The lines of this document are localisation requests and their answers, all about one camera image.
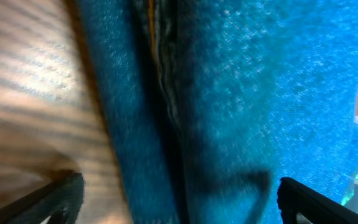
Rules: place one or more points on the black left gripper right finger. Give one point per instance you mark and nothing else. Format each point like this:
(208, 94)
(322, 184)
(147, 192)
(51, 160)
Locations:
(295, 199)

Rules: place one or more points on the blue denim cloth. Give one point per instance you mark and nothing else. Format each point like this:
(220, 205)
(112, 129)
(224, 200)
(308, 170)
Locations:
(210, 103)

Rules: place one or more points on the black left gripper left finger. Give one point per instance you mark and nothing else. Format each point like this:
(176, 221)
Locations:
(59, 202)

